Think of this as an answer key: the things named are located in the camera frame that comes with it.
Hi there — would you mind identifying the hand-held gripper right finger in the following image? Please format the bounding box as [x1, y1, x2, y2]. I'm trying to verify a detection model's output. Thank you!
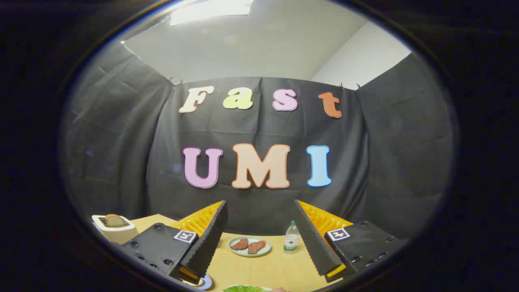
[294, 199, 408, 283]

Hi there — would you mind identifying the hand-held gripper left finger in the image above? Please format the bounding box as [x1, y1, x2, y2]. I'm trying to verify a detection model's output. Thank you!
[122, 200, 228, 285]

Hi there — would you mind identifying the clear plastic water bottle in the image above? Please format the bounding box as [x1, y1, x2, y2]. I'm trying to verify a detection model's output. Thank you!
[283, 220, 300, 252]

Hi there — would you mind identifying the blue rimmed plate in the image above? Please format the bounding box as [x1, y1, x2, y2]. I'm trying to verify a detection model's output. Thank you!
[189, 274, 213, 290]

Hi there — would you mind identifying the pale green plate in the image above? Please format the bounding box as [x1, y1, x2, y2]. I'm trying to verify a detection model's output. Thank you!
[228, 236, 272, 258]

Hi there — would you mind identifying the green lettuce leaf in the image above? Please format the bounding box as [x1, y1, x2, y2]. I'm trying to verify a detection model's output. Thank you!
[223, 285, 271, 292]

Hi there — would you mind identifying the white toaster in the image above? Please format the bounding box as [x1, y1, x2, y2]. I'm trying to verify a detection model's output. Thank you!
[91, 214, 139, 245]

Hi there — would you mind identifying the black backdrop cloth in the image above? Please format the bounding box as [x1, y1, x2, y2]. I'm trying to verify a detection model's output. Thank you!
[62, 41, 455, 240]

